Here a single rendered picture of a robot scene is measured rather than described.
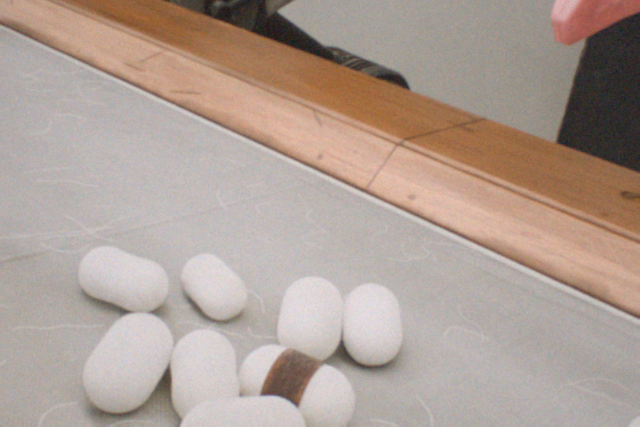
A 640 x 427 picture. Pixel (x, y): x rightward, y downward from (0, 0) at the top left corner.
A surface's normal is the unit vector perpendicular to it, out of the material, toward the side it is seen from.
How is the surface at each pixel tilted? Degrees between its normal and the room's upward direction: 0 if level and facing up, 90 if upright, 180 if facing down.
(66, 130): 0
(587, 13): 96
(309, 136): 45
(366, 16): 90
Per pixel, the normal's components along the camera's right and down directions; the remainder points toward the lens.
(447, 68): -0.61, 0.20
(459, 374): 0.15, -0.92
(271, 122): -0.35, -0.52
